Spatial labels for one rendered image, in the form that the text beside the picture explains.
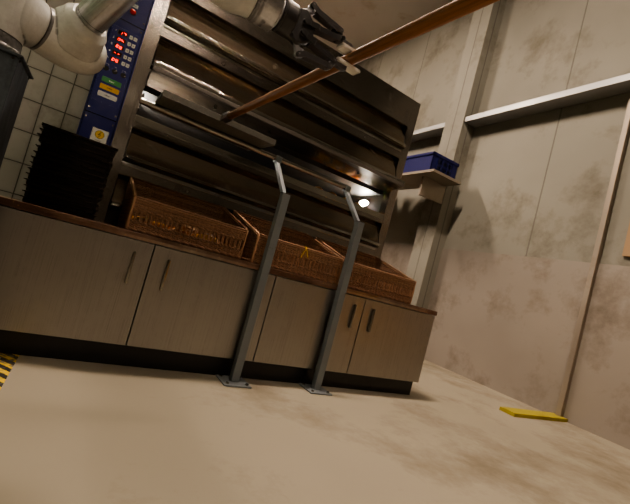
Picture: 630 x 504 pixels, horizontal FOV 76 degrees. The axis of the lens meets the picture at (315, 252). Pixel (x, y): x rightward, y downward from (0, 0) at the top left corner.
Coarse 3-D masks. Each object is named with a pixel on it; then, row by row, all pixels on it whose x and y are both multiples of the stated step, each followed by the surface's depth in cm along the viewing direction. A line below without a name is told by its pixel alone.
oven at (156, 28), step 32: (160, 0) 217; (160, 32) 218; (224, 64) 237; (128, 96) 213; (288, 96) 259; (128, 128) 215; (192, 128) 274; (352, 128) 286; (224, 160) 242; (256, 160) 315; (192, 192) 234; (352, 192) 335; (288, 224) 267; (384, 224) 308
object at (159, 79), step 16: (160, 80) 213; (176, 80) 211; (192, 96) 224; (208, 96) 220; (224, 112) 235; (256, 128) 247; (272, 128) 243; (288, 144) 261; (304, 144) 256; (320, 144) 257; (320, 160) 276; (336, 160) 271; (352, 160) 271; (352, 176) 293; (368, 176) 288; (384, 176) 285
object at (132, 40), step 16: (112, 32) 204; (128, 32) 208; (112, 48) 205; (128, 48) 209; (112, 64) 206; (128, 64) 209; (96, 80) 203; (112, 80) 206; (96, 96) 203; (112, 96) 207
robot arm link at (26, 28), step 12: (0, 0) 118; (12, 0) 119; (24, 0) 122; (36, 0) 125; (0, 12) 118; (12, 12) 120; (24, 12) 123; (36, 12) 125; (48, 12) 129; (0, 24) 119; (12, 24) 121; (24, 24) 124; (36, 24) 126; (48, 24) 129; (12, 36) 122; (24, 36) 126; (36, 36) 128
